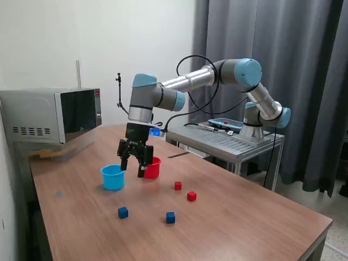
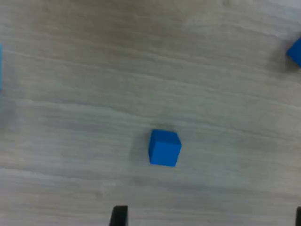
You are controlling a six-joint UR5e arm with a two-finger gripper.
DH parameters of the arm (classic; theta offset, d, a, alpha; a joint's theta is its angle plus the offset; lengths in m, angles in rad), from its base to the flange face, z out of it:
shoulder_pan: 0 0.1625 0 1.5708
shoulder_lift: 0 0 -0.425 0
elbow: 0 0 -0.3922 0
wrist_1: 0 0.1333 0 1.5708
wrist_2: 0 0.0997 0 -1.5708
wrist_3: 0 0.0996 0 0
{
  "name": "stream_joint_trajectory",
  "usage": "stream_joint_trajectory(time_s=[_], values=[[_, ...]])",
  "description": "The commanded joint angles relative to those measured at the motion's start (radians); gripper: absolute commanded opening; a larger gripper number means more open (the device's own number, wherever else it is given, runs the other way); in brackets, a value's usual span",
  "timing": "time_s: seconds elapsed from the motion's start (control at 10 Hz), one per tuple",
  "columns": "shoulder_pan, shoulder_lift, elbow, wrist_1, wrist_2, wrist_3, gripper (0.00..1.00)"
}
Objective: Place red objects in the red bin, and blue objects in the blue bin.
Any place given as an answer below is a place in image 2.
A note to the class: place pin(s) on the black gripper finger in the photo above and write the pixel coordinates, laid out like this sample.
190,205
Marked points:
120,217
299,219

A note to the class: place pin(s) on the blue cube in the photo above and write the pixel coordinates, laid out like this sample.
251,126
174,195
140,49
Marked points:
295,53
164,149

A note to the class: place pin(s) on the blue plastic cup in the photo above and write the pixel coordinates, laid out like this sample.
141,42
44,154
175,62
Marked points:
1,68

